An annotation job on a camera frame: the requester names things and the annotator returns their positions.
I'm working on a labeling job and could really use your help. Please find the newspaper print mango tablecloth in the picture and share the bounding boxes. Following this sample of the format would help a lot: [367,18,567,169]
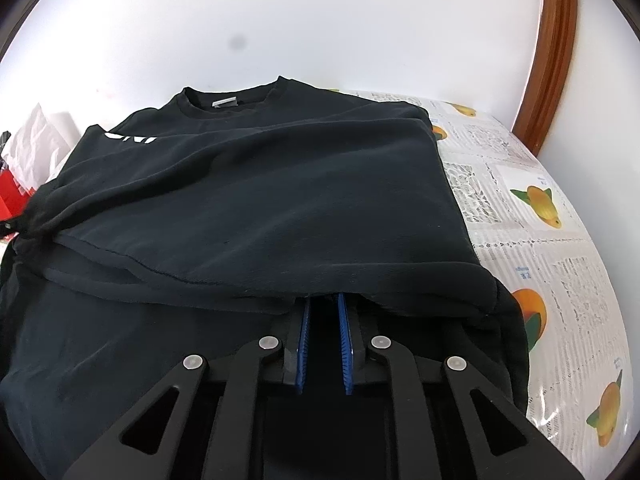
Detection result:
[324,88,636,472]

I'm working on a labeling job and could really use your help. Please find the black sweatshirt with white print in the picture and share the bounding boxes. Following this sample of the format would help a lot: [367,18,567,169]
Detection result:
[1,78,529,479]

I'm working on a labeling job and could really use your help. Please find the brown wooden door frame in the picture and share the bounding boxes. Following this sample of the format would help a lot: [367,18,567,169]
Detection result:
[513,0,578,155]

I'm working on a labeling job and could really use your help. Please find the red paper shopping bag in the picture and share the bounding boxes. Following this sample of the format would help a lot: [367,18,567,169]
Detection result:
[0,169,34,220]

